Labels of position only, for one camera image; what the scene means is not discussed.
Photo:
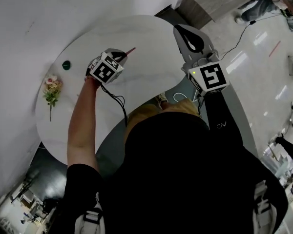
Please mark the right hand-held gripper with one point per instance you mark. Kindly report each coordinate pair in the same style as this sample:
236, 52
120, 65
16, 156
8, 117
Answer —
210, 78

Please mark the person's black shirt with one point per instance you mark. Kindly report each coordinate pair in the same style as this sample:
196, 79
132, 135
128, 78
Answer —
173, 179

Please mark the person's tan trousers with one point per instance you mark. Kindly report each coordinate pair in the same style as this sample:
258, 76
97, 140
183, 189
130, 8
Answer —
146, 111

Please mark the red floor tape strip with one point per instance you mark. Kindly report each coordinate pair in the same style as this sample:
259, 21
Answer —
274, 49

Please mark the person's left forearm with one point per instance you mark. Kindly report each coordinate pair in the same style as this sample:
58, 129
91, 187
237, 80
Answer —
80, 111

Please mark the dark green round cap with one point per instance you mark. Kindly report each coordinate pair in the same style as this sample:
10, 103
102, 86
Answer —
66, 66

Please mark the pink artificial flower bouquet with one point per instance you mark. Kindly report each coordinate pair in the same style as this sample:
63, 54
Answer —
52, 86

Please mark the person's left shoe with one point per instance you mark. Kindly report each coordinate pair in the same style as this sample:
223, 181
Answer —
161, 101

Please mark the person's right forearm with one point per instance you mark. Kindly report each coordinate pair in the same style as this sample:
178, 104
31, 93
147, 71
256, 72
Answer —
222, 116

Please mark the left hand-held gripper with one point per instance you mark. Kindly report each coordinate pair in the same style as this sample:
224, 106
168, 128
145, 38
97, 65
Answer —
103, 69

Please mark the background lab equipment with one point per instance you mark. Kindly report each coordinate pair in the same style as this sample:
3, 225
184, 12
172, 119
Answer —
27, 199

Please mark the light wooden shelf desk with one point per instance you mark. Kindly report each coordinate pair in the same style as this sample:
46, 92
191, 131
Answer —
210, 6

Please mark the white round table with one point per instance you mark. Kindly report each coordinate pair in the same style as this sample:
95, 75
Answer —
141, 33

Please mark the red pen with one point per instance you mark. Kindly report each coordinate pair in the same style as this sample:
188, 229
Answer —
131, 50

